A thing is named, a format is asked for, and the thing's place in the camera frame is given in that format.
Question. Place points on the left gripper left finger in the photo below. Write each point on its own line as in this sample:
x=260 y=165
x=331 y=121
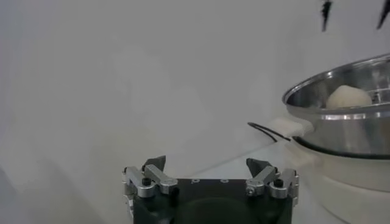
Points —
x=155 y=176

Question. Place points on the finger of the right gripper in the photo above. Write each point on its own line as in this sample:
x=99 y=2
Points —
x=326 y=15
x=384 y=13

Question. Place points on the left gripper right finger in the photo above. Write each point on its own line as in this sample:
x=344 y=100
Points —
x=263 y=179

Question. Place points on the white steamed baozi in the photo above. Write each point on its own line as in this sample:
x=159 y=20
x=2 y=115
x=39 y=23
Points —
x=347 y=97

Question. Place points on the steel steamer pot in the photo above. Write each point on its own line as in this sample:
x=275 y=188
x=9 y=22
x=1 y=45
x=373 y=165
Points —
x=350 y=182

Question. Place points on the stainless steel steamer basket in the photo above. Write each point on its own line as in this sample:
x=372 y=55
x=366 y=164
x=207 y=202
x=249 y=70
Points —
x=350 y=134

